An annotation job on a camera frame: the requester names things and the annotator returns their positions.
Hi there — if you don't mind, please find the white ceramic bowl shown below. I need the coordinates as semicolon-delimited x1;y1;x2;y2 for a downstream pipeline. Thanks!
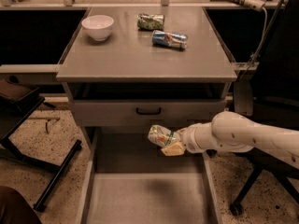
81;15;114;41

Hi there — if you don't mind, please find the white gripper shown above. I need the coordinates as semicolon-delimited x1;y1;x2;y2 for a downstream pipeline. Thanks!
162;123;217;156

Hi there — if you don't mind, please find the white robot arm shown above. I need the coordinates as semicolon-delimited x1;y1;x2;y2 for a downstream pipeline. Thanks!
162;111;299;169

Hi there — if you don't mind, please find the black drawer handle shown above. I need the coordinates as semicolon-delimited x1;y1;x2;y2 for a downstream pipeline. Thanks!
135;107;162;116

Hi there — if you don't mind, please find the green soda can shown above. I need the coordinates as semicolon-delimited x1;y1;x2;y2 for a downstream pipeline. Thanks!
137;13;164;31

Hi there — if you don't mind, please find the blue pepsi can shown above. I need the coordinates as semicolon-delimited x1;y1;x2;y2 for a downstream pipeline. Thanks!
151;30;188;49

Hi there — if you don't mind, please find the grey drawer cabinet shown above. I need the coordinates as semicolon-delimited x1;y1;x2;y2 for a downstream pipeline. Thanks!
55;5;238;224

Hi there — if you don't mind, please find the black folding stand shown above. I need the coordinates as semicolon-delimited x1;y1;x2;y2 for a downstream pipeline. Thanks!
0;76;83;213

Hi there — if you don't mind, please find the white green 7up can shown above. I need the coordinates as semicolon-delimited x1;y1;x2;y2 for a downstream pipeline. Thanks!
148;125;180;147

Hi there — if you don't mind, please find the brown object bottom left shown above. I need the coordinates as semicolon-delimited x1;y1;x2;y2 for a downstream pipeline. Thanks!
0;186;42;224

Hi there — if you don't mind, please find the white power cable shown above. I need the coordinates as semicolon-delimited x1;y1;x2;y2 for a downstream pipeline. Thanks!
237;7;269;79

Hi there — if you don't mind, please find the open middle drawer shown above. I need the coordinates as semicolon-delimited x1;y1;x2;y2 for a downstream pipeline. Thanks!
75;128;222;224

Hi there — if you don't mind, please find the closed top drawer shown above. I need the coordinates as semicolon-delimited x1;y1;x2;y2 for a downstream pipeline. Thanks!
70;100;226;128

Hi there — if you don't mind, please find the black office chair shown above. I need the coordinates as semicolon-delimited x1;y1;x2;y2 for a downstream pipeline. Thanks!
230;0;299;216

